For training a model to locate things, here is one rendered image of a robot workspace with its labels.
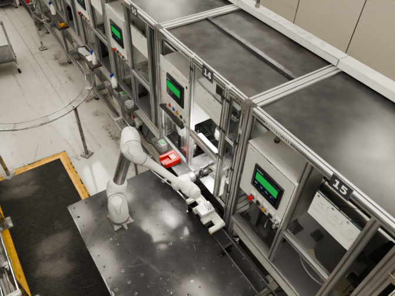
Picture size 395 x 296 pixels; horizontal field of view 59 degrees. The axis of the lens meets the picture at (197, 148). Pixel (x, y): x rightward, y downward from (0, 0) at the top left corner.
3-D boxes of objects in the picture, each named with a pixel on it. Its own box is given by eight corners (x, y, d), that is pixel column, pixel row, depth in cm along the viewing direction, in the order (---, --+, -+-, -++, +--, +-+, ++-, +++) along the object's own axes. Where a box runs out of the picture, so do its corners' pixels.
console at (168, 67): (158, 101, 309) (157, 55, 276) (186, 91, 321) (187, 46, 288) (184, 128, 285) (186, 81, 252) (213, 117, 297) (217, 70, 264)
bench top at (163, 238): (67, 209, 313) (66, 206, 310) (170, 162, 357) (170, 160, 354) (148, 372, 228) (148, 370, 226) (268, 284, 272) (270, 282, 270)
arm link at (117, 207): (110, 225, 292) (107, 210, 276) (109, 207, 304) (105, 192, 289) (130, 221, 295) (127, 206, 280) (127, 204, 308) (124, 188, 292)
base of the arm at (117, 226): (117, 235, 292) (116, 232, 288) (106, 216, 305) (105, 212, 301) (136, 225, 300) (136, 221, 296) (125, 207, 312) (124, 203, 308)
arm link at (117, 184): (106, 205, 301) (103, 185, 315) (124, 205, 307) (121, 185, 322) (123, 140, 253) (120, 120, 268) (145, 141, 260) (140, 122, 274)
